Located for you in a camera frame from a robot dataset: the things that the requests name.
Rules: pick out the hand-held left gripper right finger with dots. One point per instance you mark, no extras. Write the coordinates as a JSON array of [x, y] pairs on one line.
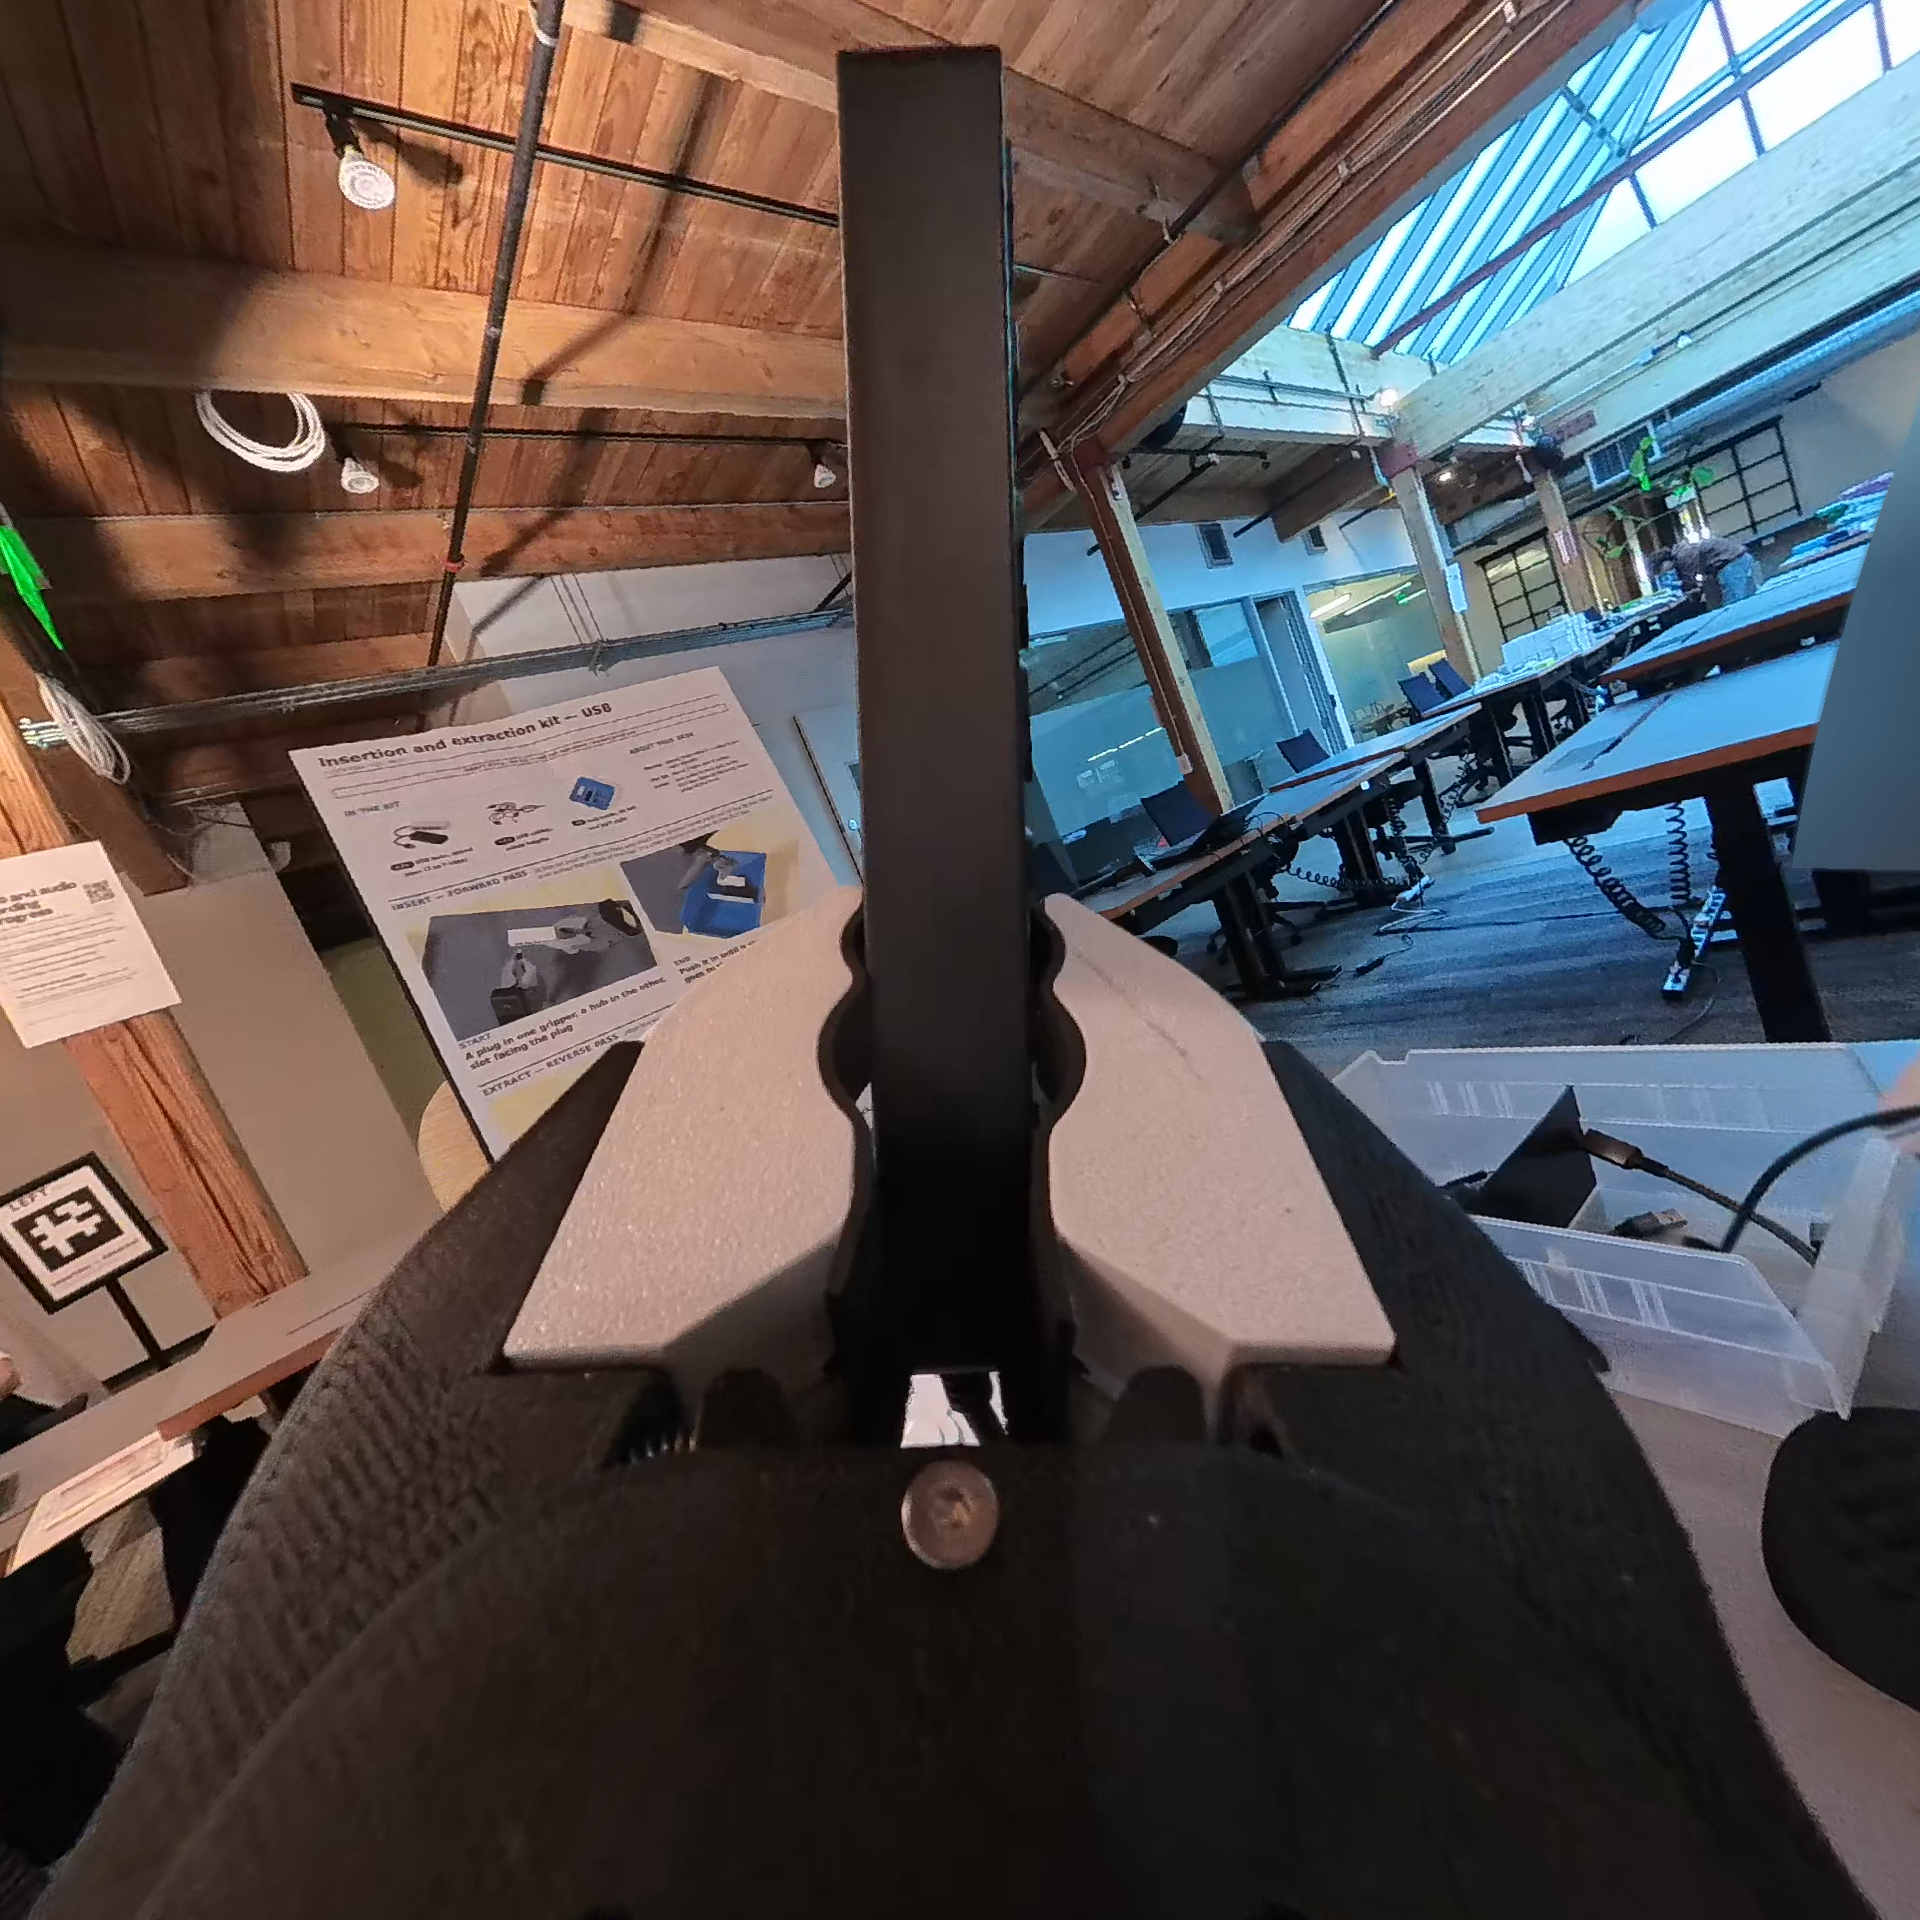
[[1201, 1171]]

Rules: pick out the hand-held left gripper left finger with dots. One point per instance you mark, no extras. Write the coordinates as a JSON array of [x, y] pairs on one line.
[[705, 1171]]

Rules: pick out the black usb hub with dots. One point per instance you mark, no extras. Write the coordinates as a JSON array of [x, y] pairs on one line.
[[930, 600]]

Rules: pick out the wooden office desk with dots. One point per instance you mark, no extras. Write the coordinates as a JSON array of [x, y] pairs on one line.
[[1274, 841], [1664, 750]]

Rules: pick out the black divider panel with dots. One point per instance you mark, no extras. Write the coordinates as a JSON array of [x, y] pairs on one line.
[[1544, 1171]]

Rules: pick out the printed instruction poster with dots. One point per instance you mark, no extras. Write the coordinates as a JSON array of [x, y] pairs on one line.
[[570, 841]]

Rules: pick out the large clear plastic bin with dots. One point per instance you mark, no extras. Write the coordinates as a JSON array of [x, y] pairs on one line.
[[1651, 1305]]

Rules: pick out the white power strip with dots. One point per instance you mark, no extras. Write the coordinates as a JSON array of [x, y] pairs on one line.
[[1695, 939]]

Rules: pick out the fiducial marker sign on stand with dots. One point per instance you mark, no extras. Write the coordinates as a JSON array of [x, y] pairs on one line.
[[74, 1230]]

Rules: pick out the white paper notice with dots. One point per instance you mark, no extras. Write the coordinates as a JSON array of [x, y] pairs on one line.
[[74, 945]]

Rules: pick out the black quilted pad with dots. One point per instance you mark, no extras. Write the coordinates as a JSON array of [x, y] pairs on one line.
[[1860, 1561]]

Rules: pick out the green exit sign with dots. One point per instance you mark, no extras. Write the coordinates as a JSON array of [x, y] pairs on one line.
[[31, 579]]

